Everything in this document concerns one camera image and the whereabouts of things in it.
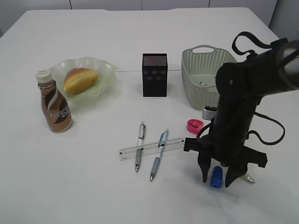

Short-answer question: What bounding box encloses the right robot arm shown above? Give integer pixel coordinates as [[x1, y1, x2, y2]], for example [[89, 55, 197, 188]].
[[184, 38, 299, 186]]

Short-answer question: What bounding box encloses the blue grey pen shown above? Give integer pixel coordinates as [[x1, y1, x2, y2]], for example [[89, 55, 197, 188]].
[[150, 129, 169, 181]]

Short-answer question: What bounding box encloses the black covered right gripper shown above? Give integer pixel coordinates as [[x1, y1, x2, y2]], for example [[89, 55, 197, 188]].
[[184, 117, 268, 188]]

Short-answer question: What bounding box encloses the pink pencil sharpener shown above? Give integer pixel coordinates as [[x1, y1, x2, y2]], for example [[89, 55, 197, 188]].
[[187, 119, 204, 134]]

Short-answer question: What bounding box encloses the pale green glass plate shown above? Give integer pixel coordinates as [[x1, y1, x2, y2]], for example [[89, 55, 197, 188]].
[[49, 57, 116, 104]]

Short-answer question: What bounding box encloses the black mesh pen holder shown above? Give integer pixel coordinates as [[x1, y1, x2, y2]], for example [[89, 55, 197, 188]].
[[142, 53, 168, 97]]

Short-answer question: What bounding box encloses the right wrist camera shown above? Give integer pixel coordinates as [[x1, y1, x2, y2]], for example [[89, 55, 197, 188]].
[[202, 106, 217, 121]]

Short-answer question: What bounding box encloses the blue pencil sharpener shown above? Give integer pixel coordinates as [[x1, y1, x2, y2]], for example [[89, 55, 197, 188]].
[[210, 166, 223, 189]]

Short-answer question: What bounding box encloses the grey grip pen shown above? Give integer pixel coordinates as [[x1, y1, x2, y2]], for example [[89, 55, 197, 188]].
[[135, 122, 146, 172]]

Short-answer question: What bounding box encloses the yellow bread loaf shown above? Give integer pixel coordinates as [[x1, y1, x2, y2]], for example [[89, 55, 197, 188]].
[[63, 68, 99, 94]]

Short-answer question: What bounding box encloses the brown coffee drink bottle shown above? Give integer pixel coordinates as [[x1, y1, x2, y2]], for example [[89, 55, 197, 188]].
[[36, 70, 72, 133]]

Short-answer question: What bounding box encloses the pale green plastic basket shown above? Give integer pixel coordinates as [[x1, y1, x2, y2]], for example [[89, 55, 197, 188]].
[[181, 45, 236, 110]]

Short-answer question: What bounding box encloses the clear plastic ruler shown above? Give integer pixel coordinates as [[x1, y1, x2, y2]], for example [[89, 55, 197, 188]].
[[118, 138, 185, 161]]

